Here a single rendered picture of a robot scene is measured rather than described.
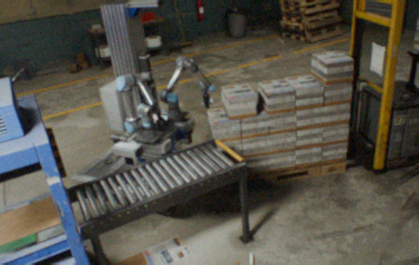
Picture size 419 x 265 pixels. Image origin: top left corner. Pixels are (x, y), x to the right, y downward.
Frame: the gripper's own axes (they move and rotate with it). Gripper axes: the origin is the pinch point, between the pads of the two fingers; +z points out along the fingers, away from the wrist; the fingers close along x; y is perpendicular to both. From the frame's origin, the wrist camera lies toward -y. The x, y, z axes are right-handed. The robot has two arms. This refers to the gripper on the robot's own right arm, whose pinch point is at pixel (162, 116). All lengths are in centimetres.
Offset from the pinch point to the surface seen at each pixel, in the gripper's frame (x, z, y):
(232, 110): -90, -17, 20
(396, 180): -224, 98, 98
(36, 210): 100, -21, 55
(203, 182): -8, 40, 44
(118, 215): 58, 27, 52
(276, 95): -126, 7, 6
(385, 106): -208, 78, 17
